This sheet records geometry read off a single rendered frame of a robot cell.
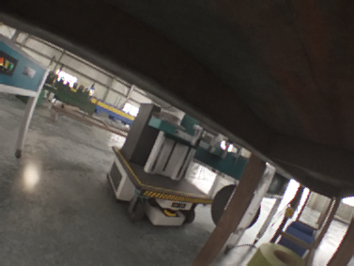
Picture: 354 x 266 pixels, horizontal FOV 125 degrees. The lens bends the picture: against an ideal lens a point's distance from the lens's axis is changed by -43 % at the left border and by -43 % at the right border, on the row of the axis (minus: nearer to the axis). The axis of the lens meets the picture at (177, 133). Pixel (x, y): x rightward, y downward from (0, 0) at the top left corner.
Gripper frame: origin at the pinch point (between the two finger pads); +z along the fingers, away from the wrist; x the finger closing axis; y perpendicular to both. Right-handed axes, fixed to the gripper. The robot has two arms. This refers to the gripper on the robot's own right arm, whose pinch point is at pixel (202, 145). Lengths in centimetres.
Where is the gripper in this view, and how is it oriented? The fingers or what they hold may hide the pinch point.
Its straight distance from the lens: 90.4
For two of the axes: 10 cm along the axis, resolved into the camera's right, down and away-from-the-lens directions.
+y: -5.2, -1.9, 8.3
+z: -4.0, 9.2, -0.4
